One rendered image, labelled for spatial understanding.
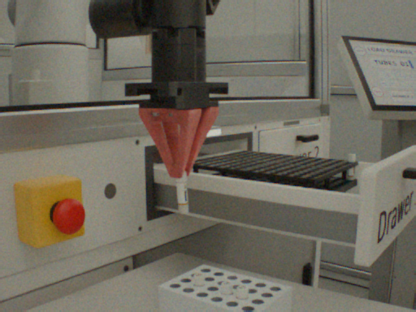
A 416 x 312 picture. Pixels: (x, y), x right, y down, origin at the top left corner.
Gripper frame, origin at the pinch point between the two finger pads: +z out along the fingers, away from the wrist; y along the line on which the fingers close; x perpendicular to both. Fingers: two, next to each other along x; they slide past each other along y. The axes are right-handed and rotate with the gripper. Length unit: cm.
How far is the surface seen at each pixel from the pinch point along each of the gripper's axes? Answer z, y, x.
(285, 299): 13.8, -3.2, 11.5
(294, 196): 4.3, -11.5, 8.5
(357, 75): -13, -99, -6
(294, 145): 4, -55, -9
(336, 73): -16, -199, -43
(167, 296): 13.8, 2.9, 0.2
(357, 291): 94, -175, -19
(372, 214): 4.6, -8.8, 18.9
